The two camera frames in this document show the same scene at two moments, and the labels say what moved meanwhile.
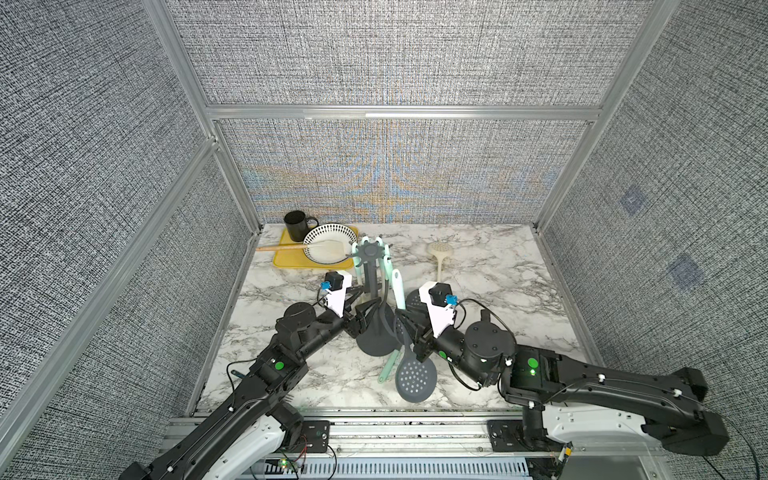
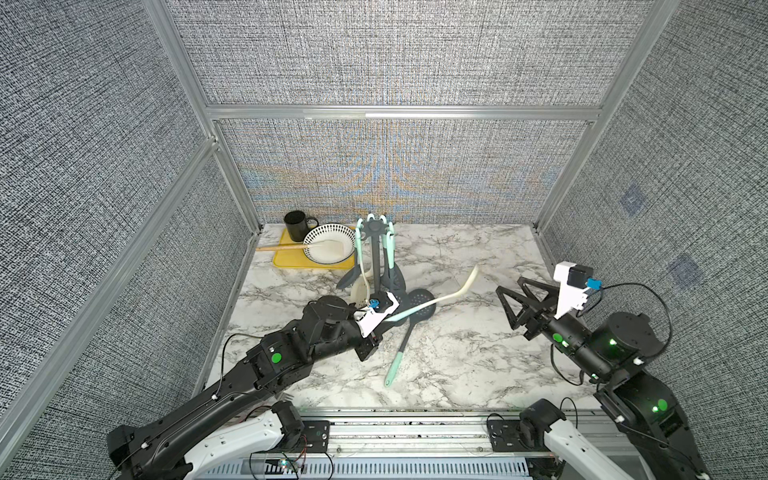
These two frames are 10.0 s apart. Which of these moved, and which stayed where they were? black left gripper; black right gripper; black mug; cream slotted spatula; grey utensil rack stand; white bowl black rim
Moved: black right gripper; black left gripper; grey utensil rack stand; cream slotted spatula
Stayed: white bowl black rim; black mug
